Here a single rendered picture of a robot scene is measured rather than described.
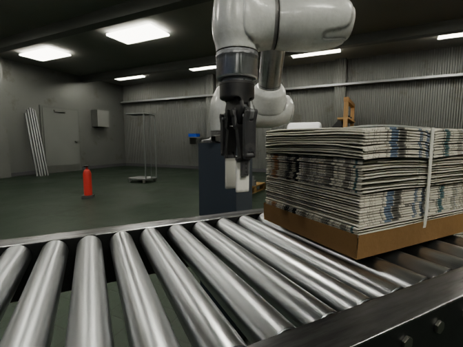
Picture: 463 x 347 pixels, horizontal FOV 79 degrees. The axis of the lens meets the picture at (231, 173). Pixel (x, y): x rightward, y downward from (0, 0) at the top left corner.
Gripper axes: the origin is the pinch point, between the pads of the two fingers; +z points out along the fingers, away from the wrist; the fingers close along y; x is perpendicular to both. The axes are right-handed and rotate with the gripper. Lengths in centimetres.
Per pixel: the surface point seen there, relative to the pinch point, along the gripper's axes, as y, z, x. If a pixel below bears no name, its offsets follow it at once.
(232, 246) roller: -7.1, 13.0, 4.6
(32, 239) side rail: 14.8, 13.0, 40.7
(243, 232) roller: -0.3, 13.1, -1.7
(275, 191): 0.6, 4.4, -10.9
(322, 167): -14.8, -2.6, -10.9
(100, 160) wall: 1158, 62, -6
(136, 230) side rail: 12.8, 13.4, 20.1
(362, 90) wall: 511, -153, -669
